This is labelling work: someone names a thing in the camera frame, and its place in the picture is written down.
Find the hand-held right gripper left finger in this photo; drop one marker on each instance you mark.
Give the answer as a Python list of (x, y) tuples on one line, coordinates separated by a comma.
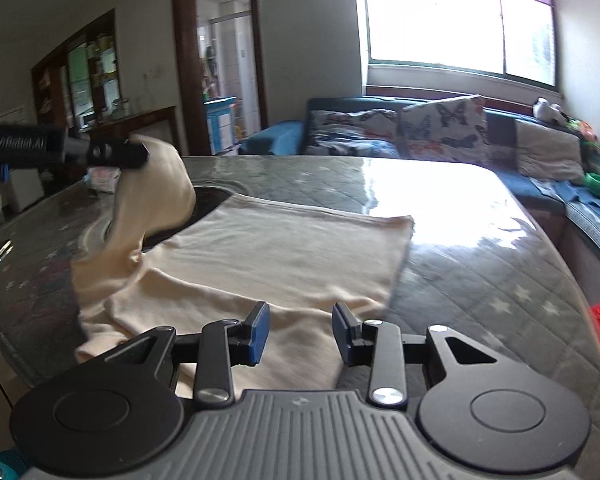
[(259, 335)]

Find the cream sweater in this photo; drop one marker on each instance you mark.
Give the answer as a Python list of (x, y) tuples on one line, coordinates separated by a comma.
[(280, 255)]

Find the grey pillow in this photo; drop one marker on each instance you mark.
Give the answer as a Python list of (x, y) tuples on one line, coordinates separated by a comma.
[(547, 150)]

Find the blue sheet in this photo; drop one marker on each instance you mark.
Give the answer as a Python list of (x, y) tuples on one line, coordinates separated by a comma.
[(575, 192)]

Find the panda plush toy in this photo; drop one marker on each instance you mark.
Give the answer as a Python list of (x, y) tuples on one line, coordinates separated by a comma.
[(547, 109)]

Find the dark wooden sideboard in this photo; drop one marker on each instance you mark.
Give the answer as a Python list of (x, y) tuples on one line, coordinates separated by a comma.
[(150, 125)]

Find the window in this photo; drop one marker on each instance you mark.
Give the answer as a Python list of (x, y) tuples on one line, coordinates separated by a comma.
[(430, 15)]

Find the brown wooden door frame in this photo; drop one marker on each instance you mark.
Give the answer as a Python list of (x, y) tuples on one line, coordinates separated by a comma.
[(180, 60)]

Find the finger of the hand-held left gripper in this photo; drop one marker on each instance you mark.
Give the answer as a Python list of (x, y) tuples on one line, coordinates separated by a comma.
[(120, 155)]

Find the blue sofa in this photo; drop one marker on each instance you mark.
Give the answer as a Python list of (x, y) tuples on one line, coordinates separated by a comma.
[(275, 137)]

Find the large butterfly print pillow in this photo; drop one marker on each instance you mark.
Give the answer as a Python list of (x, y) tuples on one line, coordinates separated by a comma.
[(445, 127)]

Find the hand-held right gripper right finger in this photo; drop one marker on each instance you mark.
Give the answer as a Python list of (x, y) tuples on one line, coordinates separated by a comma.
[(344, 335)]

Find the pink white tissue box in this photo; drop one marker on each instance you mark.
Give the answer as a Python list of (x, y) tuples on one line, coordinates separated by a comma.
[(102, 177)]

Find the small butterfly print pillow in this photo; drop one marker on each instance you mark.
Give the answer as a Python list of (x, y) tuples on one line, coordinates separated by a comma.
[(350, 132)]

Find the wooden shelf cabinet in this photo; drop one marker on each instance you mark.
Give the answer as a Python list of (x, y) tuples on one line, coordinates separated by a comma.
[(55, 75)]

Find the colourful plush toy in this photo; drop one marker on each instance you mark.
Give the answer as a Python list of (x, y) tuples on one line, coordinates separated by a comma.
[(581, 129)]

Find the blue fabric item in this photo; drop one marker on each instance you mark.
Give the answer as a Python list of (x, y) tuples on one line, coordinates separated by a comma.
[(0, 462)]

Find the blue white cabinet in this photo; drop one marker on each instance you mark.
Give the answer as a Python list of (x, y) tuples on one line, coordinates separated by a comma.
[(220, 127)]

